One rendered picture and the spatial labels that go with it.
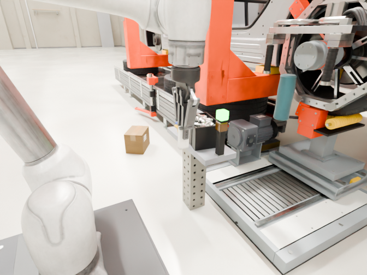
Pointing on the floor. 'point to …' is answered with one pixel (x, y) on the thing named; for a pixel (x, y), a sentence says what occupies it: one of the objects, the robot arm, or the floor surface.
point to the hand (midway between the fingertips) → (183, 137)
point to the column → (193, 181)
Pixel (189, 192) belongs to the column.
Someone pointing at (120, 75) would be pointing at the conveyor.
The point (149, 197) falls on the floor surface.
